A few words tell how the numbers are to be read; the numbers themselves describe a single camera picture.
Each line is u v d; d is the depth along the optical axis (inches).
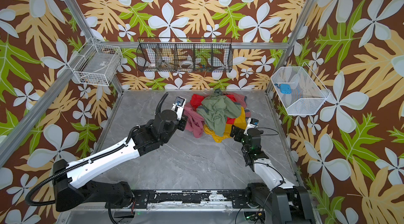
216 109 34.7
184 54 38.3
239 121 39.0
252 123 29.5
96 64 33.8
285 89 34.0
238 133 30.6
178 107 22.6
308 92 30.6
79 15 31.3
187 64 38.8
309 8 30.3
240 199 28.4
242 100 44.7
